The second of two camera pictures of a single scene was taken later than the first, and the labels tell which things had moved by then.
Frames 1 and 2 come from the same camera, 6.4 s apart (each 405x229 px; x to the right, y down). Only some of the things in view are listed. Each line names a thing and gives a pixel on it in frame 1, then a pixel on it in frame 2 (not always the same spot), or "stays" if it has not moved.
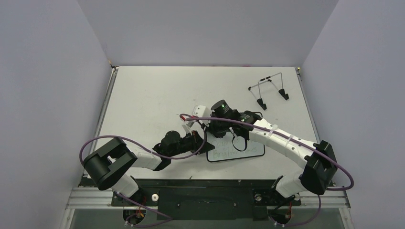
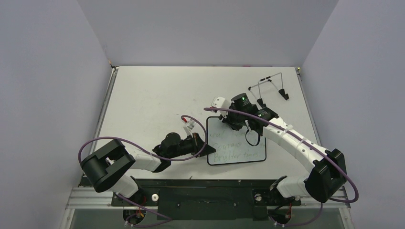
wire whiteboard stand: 281,91 stays
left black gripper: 196,140 stays
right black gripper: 207,123 → 234,119
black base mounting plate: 206,199 stays
